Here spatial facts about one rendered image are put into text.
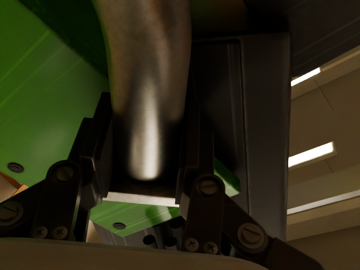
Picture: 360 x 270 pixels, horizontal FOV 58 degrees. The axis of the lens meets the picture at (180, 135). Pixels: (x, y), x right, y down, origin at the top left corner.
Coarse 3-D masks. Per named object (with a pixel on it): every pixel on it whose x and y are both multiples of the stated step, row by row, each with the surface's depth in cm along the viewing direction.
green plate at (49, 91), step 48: (0, 0) 13; (48, 0) 16; (0, 48) 14; (48, 48) 14; (96, 48) 17; (0, 96) 16; (48, 96) 16; (96, 96) 16; (0, 144) 19; (48, 144) 19; (240, 192) 21
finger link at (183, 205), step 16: (192, 112) 14; (192, 128) 13; (192, 144) 13; (208, 144) 14; (192, 160) 12; (208, 160) 13; (192, 176) 12; (176, 192) 13; (224, 208) 12; (240, 208) 12; (224, 224) 11; (240, 224) 11; (256, 224) 11; (224, 240) 12; (240, 240) 11; (256, 240) 11; (256, 256) 11
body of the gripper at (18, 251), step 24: (0, 240) 9; (24, 240) 9; (48, 240) 10; (0, 264) 9; (24, 264) 9; (48, 264) 9; (72, 264) 9; (96, 264) 9; (120, 264) 9; (144, 264) 9; (168, 264) 9; (192, 264) 9; (216, 264) 9; (240, 264) 9
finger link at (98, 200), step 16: (96, 112) 13; (80, 128) 14; (96, 128) 13; (112, 128) 14; (80, 144) 13; (96, 144) 12; (112, 144) 14; (80, 160) 12; (96, 160) 12; (112, 160) 15; (96, 176) 13; (32, 192) 12; (96, 192) 13; (0, 208) 11; (16, 208) 11; (32, 208) 11; (80, 208) 13; (0, 224) 11; (16, 224) 11
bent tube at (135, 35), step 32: (96, 0) 9; (128, 0) 9; (160, 0) 9; (128, 32) 10; (160, 32) 10; (128, 64) 10; (160, 64) 10; (128, 96) 11; (160, 96) 11; (128, 128) 13; (160, 128) 12; (128, 160) 14; (160, 160) 14; (128, 192) 15; (160, 192) 15
